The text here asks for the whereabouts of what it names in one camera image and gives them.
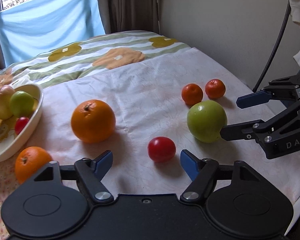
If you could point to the white pink towel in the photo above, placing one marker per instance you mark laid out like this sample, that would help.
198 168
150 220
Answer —
146 100

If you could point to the large green apple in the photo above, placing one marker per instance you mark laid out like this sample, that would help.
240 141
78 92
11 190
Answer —
205 121

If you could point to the small green apple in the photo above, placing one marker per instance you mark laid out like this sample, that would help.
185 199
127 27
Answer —
21 104

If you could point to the red cherry tomato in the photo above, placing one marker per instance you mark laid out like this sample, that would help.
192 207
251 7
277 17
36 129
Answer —
20 124
161 149

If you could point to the medium orange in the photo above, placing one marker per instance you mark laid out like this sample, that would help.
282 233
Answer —
29 161

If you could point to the cream yellow ceramic bowl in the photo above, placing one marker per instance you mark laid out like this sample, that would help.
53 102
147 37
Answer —
10 143

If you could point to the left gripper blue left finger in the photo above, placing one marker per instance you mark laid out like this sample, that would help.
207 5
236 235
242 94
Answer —
102 164

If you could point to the light blue window cloth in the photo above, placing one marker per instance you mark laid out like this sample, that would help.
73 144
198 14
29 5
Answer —
38 26

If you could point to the large brownish yellow apple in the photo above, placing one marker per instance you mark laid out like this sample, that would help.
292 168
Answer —
6 93

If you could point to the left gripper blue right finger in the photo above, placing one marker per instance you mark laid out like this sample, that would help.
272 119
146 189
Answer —
190 164

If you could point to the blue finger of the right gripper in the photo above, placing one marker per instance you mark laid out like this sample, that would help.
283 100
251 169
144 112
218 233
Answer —
253 99
240 131

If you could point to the floral striped duvet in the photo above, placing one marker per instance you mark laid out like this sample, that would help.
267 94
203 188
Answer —
88 57

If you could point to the right brown curtain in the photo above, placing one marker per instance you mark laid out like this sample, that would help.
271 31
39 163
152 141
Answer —
126 15

